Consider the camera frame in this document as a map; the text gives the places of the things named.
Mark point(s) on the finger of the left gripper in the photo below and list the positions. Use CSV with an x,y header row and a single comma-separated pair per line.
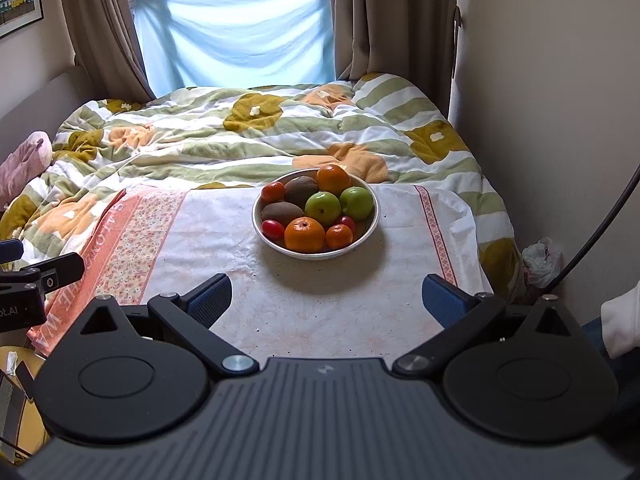
x,y
10,250
61,271

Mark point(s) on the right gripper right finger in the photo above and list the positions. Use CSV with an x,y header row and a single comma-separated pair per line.
x,y
463,318

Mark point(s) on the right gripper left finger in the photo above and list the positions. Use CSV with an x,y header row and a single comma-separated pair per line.
x,y
187,320

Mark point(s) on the brown kiwi plain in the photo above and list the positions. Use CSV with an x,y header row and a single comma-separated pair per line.
x,y
282,212

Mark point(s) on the green apple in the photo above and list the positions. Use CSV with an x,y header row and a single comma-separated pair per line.
x,y
324,207
357,203

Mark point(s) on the brown kiwi with sticker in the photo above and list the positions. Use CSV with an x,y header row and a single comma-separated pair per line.
x,y
299,189

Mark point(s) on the red cherry tomato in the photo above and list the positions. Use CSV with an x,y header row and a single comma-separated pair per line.
x,y
273,230
272,193

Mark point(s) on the white sleeve forearm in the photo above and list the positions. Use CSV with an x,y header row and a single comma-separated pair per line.
x,y
620,320

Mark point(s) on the pink pillow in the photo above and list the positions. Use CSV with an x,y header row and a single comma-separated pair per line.
x,y
28,161

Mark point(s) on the white plastic bag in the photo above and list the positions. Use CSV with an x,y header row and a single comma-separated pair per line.
x,y
542,261

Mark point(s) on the cream bowl with bear print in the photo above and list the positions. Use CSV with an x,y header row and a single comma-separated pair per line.
x,y
364,229

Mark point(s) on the large orange mandarin left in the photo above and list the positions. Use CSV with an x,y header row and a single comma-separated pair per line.
x,y
304,234

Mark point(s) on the large orange mandarin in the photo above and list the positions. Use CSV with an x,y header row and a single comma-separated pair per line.
x,y
333,179
304,234

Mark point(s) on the small mandarin near bowl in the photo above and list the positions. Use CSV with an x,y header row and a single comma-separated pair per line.
x,y
339,236

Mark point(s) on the small mandarin behind centre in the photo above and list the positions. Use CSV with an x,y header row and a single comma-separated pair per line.
x,y
346,221

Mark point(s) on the green striped floral duvet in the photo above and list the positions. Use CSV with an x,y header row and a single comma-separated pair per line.
x,y
380,128

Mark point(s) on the large orange mandarin centre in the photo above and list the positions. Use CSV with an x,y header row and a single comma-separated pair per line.
x,y
333,179

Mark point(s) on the brown curtain left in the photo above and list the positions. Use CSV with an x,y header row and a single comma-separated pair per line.
x,y
106,46

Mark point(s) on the brown curtain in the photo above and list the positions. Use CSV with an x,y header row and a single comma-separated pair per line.
x,y
413,39
106,46

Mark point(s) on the light blue window cloth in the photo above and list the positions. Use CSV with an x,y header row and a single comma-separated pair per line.
x,y
234,43

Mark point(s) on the brown curtain right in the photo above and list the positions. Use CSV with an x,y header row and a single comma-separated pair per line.
x,y
413,39

